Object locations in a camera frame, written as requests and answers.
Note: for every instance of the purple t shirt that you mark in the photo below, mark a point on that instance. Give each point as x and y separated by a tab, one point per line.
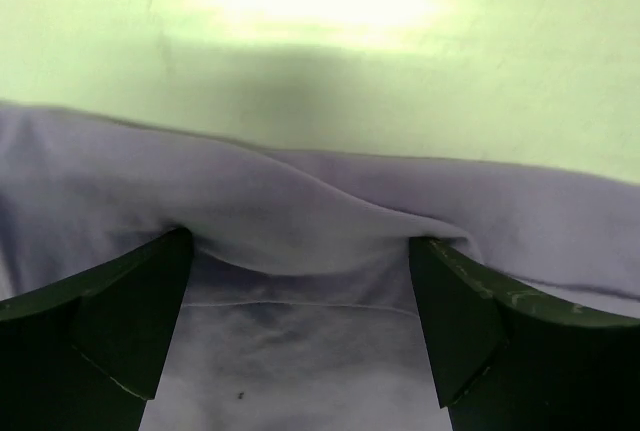
299	313

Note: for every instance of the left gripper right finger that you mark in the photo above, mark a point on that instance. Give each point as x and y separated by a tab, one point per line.
505	356

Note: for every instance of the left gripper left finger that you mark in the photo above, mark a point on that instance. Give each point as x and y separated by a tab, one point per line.
87	353

